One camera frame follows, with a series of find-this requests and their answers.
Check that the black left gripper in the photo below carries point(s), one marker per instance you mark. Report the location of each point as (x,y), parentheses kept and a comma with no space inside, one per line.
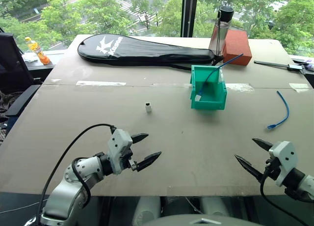
(127,159)

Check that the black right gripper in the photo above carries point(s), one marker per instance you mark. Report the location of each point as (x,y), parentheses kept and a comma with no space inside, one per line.
(271,168)

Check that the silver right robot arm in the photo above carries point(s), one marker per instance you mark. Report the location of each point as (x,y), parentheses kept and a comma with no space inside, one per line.
(294,180)

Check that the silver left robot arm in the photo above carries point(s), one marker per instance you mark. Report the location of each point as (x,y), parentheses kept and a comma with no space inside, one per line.
(73,186)

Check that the small white adapter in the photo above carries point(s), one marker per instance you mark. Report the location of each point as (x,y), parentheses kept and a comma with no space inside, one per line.
(148,107)

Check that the pale rounded shape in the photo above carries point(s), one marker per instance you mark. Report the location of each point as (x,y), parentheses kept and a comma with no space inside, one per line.
(213,206)
(146,210)

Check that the clear tape strip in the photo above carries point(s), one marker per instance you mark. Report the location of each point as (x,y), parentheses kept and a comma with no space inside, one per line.
(299,87)
(241,87)

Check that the green plastic bin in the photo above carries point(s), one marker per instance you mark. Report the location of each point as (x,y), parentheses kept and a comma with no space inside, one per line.
(208,104)

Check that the black racket bag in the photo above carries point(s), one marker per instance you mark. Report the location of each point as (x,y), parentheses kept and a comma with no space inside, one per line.
(137,49)

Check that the purple object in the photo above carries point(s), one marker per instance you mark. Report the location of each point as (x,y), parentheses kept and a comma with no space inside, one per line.
(309,65)

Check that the red brick block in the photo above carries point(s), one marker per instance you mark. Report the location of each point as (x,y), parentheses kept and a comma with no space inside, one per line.
(236,46)

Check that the clear bottle with black cap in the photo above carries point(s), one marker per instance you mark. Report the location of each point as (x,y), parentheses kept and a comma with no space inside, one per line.
(218,36)

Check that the orange drink bottle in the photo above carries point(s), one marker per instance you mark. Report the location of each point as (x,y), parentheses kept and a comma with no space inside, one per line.
(36,50)

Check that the white crumpled tissue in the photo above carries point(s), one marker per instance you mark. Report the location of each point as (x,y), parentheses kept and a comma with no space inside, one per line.
(30,57)

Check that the black office chair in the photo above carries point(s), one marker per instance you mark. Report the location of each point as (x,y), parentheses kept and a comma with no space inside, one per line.
(14,73)

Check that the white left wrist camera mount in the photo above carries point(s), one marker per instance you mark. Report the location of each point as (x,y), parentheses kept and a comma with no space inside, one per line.
(119,142)

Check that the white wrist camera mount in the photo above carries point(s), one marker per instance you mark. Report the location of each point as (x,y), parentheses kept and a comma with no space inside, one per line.
(119,142)
(284,157)

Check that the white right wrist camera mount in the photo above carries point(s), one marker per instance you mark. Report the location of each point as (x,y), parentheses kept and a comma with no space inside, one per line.
(284,157)

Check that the dark window frame post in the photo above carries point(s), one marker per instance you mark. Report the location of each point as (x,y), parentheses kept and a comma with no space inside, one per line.
(189,12)

